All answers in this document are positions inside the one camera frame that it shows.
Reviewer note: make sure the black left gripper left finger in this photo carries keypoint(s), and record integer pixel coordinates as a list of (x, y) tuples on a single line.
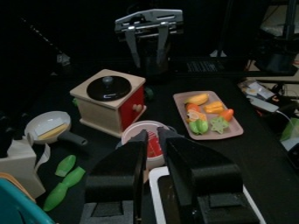
[(113, 175)]

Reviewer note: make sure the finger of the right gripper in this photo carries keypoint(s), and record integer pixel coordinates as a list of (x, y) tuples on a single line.
[(163, 43), (133, 46)]

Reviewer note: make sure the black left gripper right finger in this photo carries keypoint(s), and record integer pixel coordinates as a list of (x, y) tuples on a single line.
[(202, 175)]

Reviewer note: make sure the red toy apple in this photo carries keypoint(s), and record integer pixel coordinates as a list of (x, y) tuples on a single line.
[(154, 147)]

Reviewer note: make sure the white rectangular tray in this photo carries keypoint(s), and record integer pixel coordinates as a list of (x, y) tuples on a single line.
[(155, 186)]

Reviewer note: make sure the small green toy cucumber piece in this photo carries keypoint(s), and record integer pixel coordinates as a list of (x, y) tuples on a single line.
[(66, 165)]

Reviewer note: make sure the black keyboard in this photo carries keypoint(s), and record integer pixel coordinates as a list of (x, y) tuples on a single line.
[(202, 66)]

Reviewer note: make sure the black round pot lid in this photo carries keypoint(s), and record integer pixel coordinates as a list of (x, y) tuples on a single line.
[(109, 88)]

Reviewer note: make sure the red cup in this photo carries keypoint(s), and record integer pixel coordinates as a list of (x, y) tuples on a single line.
[(134, 129)]

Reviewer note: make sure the green toy pepper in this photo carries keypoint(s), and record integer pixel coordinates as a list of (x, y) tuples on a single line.
[(198, 127)]

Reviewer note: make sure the pink rectangular tray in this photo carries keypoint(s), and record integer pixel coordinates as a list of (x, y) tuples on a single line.
[(234, 129)]

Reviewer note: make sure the green toy star fruit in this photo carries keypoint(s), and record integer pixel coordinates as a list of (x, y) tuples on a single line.
[(219, 124)]

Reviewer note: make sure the thin black rod with clamp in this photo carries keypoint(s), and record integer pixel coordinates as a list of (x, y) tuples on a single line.
[(63, 59)]

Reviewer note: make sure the toy orange slice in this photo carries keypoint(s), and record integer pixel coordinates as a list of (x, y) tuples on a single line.
[(195, 116)]

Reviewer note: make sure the yellow toy banana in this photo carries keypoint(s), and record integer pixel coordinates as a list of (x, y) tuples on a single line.
[(198, 99)]

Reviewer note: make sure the red-orange toy carrot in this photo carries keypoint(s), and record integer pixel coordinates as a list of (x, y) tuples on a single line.
[(227, 114)]

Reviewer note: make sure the wooden box with red drawer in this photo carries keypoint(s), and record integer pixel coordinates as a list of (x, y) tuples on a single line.
[(113, 110)]

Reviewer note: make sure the red-orange toy tomato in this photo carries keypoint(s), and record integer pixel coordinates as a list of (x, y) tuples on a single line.
[(193, 107)]

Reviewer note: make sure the grey toy frying pan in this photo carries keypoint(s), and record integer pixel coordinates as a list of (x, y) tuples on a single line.
[(49, 127)]

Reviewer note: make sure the orange toy pepper piece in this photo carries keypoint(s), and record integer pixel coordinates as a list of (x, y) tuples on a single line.
[(214, 107)]

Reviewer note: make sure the white knife block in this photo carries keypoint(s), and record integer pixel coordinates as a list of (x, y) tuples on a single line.
[(18, 169)]

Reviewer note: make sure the teal plastic basket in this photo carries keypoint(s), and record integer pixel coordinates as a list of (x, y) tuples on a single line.
[(18, 207)]

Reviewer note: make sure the green plastic bag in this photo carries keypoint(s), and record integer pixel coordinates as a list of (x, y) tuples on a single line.
[(292, 129)]

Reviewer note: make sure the clear plastic packet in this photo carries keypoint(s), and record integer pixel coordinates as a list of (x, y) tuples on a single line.
[(257, 89)]

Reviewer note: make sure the grey power adapter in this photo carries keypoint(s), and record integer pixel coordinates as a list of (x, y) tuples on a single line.
[(264, 104)]

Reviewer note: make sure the black equipment stand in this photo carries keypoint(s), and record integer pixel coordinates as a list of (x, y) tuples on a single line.
[(278, 58)]

